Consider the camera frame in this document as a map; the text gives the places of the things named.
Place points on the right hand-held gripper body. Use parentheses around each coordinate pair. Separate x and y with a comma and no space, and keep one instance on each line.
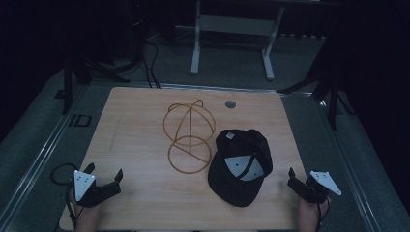
(317,186)

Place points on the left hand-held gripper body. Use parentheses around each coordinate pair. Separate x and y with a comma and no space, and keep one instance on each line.
(96,191)

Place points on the black baseball cap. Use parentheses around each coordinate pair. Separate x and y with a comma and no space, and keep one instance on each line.
(239,167)

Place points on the person's left hand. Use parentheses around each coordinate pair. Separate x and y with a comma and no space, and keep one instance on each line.
(87,216)

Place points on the person's right hand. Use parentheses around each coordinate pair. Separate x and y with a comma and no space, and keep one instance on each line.
(310,216)

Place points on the black tripod stand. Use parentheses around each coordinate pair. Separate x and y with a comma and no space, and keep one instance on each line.
(84,69)
(328,87)

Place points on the white metal desk frame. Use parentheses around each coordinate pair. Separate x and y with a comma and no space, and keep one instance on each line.
(234,25)

